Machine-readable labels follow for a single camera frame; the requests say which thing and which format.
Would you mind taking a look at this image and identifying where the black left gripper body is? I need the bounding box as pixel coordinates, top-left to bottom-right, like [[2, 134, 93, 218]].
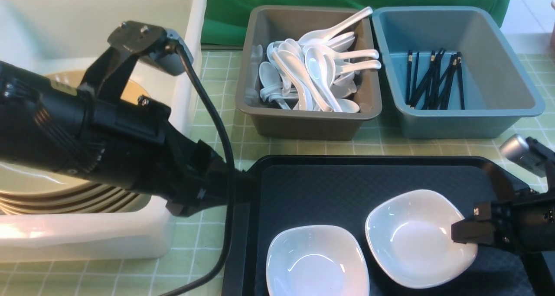
[[78, 21, 255, 216]]

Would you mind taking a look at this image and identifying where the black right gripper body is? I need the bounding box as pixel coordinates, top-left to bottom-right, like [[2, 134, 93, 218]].
[[474, 138, 555, 255]]

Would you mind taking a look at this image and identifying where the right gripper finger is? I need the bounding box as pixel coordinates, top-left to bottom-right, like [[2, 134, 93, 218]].
[[451, 218, 497, 245]]

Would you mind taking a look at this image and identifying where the white square dish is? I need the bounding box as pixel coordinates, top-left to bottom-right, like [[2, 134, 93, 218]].
[[265, 225, 370, 296], [365, 189, 478, 289]]

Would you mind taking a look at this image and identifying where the white square dish front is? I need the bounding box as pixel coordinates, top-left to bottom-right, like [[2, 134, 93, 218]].
[[265, 225, 370, 296]]

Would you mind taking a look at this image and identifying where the white soup spoon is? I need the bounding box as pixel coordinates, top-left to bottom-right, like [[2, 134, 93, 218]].
[[305, 45, 343, 113]]

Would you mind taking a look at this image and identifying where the tan noodle bowl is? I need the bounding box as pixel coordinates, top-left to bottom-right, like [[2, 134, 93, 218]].
[[0, 70, 150, 196]]

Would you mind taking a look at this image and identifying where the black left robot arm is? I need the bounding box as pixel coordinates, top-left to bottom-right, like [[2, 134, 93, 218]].
[[0, 21, 257, 217]]

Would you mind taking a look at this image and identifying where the top stacked tan bowl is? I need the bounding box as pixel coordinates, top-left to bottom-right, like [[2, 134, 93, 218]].
[[1, 185, 127, 207]]

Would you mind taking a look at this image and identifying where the green checkered table mat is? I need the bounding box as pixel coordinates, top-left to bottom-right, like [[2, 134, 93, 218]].
[[0, 49, 555, 296]]

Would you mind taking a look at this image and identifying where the blue chopstick bin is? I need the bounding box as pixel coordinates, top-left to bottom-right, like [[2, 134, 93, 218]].
[[371, 6, 545, 139]]

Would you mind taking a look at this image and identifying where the black serving tray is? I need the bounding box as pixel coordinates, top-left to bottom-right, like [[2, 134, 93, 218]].
[[222, 155, 554, 296]]

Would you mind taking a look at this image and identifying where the white spoon centre long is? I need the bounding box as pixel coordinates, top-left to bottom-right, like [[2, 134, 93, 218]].
[[272, 49, 315, 111]]

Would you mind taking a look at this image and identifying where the grey-brown spoon bin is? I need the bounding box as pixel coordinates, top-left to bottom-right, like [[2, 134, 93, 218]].
[[235, 5, 383, 141]]

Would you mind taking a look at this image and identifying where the white spoon right lower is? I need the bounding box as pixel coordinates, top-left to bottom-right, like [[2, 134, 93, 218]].
[[335, 60, 382, 75]]

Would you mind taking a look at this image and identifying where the white spoon right upper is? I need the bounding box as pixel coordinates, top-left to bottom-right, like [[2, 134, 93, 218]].
[[301, 44, 380, 61]]

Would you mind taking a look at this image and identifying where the white spoon top of bin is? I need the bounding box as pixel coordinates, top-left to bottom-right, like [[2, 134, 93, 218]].
[[297, 7, 373, 46]]

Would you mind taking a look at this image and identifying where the large white plastic tub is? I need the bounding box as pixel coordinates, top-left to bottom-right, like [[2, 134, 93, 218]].
[[0, 0, 206, 263]]

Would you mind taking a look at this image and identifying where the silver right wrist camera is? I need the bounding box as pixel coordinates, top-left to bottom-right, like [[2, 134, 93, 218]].
[[500, 134, 546, 178]]

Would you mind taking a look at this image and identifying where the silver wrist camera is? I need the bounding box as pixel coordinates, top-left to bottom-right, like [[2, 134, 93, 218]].
[[500, 134, 546, 178], [139, 28, 194, 77]]

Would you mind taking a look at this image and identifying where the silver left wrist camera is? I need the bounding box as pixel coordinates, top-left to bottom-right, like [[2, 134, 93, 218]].
[[139, 28, 194, 77]]

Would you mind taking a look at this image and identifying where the black cable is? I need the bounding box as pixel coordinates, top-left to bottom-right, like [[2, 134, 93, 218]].
[[158, 45, 236, 296]]

